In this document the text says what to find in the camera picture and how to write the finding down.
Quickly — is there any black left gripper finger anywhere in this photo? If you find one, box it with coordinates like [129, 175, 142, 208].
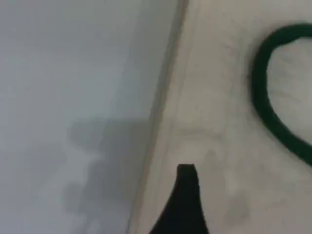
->
[148, 163, 210, 234]

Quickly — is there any white bag with green handles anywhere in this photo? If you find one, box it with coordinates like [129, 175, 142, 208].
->
[125, 0, 312, 234]

